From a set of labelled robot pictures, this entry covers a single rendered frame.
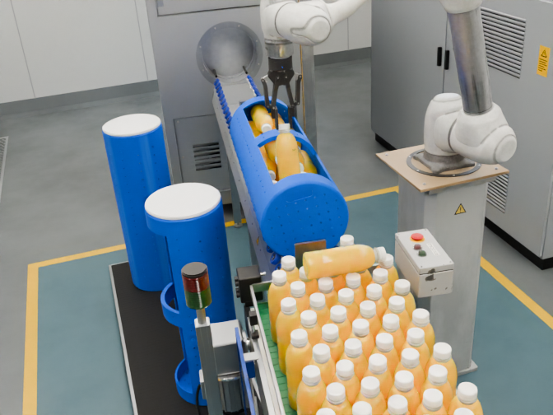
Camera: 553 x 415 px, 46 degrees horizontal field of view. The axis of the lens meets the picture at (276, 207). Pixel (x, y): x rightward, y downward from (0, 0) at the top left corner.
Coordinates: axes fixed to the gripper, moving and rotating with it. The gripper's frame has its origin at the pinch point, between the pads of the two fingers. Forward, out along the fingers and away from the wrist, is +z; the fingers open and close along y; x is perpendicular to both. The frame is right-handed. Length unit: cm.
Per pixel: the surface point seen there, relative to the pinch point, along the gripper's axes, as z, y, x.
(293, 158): 11.4, -1.4, 7.4
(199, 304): 20, 34, 68
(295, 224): 27.8, 1.4, 21.3
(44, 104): 130, 167, -473
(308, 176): 13.6, -3.9, 17.7
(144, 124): 33, 50, -103
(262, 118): 17, 1, -48
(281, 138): 5.4, 1.5, 4.2
